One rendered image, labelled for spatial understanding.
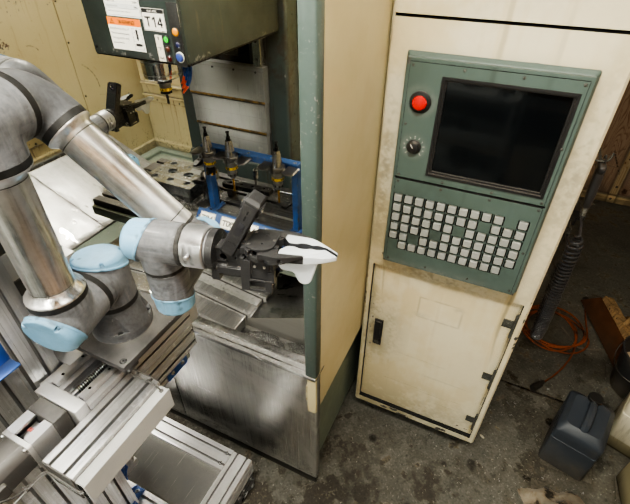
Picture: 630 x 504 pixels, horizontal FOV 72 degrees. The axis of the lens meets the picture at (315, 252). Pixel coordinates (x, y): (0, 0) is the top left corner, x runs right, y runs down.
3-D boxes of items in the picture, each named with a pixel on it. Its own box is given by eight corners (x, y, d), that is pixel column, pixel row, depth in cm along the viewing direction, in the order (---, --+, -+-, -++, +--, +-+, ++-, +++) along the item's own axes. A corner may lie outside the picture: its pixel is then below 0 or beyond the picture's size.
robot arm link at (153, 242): (146, 245, 82) (135, 206, 76) (201, 252, 80) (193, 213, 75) (124, 271, 75) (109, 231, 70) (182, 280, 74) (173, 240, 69)
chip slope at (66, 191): (86, 267, 216) (67, 223, 200) (-3, 233, 238) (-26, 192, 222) (197, 186, 279) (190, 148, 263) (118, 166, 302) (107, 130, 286)
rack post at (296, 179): (298, 237, 188) (296, 176, 169) (287, 234, 189) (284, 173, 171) (308, 226, 195) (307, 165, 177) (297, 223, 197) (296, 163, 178)
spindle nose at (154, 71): (188, 71, 190) (183, 42, 183) (172, 82, 178) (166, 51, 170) (154, 69, 193) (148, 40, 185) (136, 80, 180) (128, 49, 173)
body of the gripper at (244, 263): (287, 270, 77) (223, 262, 79) (287, 227, 73) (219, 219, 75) (275, 295, 71) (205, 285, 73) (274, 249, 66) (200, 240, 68)
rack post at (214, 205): (214, 214, 202) (204, 155, 184) (204, 211, 204) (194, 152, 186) (226, 203, 210) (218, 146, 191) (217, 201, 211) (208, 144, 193)
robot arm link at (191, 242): (195, 215, 75) (173, 237, 68) (220, 218, 75) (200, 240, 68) (200, 253, 79) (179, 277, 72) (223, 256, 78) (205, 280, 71)
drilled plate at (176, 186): (191, 198, 206) (189, 189, 203) (144, 185, 215) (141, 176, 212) (219, 177, 222) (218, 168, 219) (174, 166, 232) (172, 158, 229)
